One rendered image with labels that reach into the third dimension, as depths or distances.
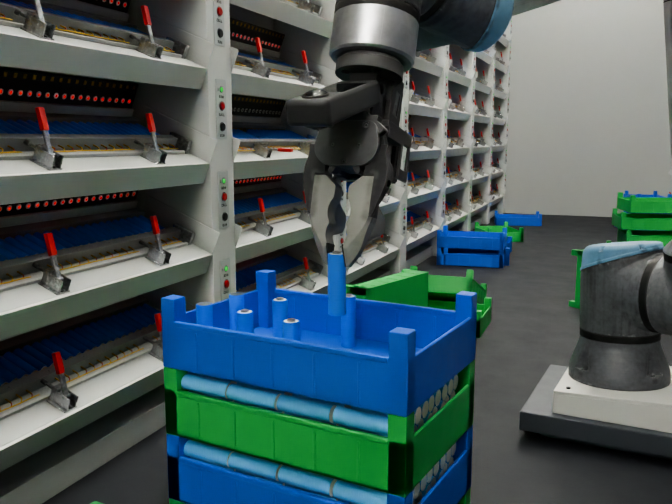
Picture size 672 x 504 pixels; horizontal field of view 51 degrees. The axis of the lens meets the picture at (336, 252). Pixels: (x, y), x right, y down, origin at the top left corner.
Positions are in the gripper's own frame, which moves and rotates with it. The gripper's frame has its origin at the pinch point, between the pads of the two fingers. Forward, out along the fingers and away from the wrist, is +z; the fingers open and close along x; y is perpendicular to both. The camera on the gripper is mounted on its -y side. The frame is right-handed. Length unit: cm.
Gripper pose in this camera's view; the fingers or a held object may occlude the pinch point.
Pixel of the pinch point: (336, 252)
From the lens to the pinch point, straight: 69.7
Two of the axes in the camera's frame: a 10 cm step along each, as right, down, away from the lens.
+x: -8.7, -0.8, 4.8
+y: 4.7, 1.2, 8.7
